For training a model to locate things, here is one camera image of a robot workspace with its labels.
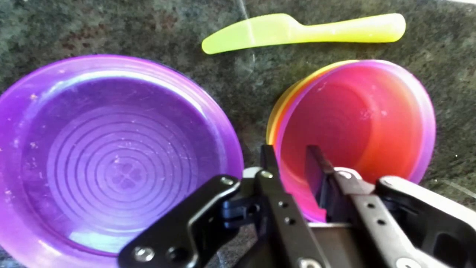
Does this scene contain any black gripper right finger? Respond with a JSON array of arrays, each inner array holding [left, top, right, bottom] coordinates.
[[304, 144, 476, 268]]

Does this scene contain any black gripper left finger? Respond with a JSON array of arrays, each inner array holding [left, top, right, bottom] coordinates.
[[117, 142, 331, 268]]

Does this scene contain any purple plastic bowl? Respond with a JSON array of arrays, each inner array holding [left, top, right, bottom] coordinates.
[[272, 58, 438, 223]]

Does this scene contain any orange plastic bowl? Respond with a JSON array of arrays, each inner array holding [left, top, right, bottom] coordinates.
[[269, 58, 368, 147]]

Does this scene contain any purple plastic plate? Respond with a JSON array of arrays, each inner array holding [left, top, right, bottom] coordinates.
[[0, 53, 245, 268]]

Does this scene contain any green plastic spoon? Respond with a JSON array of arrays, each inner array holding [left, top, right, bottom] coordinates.
[[200, 11, 407, 56]]

